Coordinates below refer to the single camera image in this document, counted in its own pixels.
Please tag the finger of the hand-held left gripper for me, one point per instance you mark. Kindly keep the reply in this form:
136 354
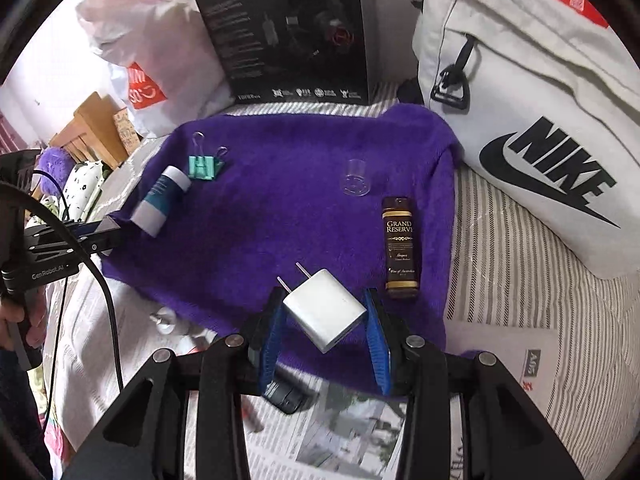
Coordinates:
95 227
85 249

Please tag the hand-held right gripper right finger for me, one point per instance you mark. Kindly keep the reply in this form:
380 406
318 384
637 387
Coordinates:
377 345

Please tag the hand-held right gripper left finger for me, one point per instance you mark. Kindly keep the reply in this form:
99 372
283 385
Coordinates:
270 340

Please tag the white charger plug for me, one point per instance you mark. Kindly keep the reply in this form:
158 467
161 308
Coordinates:
325 310

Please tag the blue and white bottle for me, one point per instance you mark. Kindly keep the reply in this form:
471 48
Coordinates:
157 197

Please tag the green binder clip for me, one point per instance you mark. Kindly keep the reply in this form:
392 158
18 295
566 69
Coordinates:
204 167

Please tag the small clear cup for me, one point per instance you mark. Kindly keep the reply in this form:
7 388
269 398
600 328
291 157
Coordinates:
356 182

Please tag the person's left forearm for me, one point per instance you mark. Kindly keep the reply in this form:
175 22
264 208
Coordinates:
20 420

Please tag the person's left hand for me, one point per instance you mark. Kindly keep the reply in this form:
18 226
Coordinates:
35 322

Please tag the panda print pillow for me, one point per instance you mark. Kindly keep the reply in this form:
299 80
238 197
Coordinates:
82 180

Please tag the purple fluffy cushion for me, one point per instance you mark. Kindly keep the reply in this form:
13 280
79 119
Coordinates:
55 170

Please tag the newspaper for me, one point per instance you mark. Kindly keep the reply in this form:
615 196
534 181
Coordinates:
325 435

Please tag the white tape roll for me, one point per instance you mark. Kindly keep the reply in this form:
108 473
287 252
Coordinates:
164 322

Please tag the wooden headboard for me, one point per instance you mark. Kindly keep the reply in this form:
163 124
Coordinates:
90 115

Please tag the purple towel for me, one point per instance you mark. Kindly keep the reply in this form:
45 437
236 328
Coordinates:
275 210

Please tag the white plastic shopping bag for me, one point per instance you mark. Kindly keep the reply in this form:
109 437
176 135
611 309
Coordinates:
150 35

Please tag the black headset box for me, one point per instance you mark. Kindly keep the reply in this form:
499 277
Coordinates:
240 35

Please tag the grey waist bag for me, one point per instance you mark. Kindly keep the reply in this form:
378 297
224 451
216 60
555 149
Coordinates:
525 85

